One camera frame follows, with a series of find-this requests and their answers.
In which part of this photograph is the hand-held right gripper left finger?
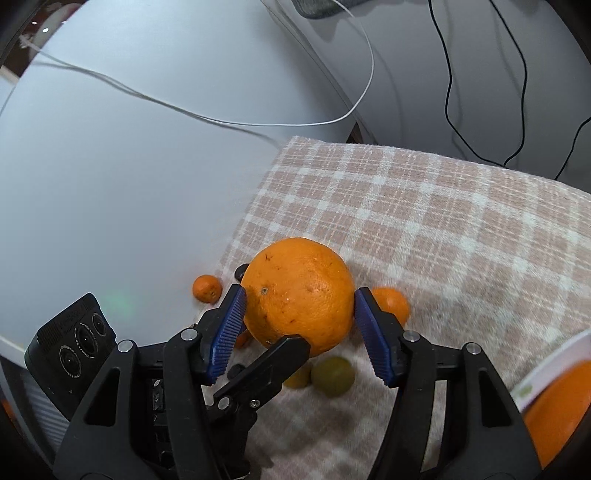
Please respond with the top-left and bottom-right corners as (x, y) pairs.
(53, 285), (249, 480)

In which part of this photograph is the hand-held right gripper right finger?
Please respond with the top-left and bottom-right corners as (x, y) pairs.
(354, 287), (544, 480)

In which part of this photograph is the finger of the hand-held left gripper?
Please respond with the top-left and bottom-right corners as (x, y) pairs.
(212, 335), (311, 432)

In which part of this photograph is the large orange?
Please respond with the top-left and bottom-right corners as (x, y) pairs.
(241, 237), (356, 358)

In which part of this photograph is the white printed plate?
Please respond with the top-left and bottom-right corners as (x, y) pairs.
(510, 329), (591, 411)

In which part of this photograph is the yellowish brown small fruit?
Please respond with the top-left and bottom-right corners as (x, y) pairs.
(283, 364), (312, 388)

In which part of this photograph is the medium orange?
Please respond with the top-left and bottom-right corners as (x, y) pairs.
(522, 360), (591, 469)
(372, 287), (411, 326)

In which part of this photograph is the small mandarin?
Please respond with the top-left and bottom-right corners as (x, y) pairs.
(192, 274), (223, 304)

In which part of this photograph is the green small fruit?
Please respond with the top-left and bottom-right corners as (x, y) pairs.
(310, 356), (355, 398)

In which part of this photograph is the grey ribbed panel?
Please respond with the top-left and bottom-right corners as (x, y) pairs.
(21, 378), (70, 462)

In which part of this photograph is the plaid beige cloth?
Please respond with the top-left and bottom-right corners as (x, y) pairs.
(217, 135), (591, 480)

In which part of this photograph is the white cable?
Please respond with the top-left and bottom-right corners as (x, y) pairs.
(18, 0), (376, 144)

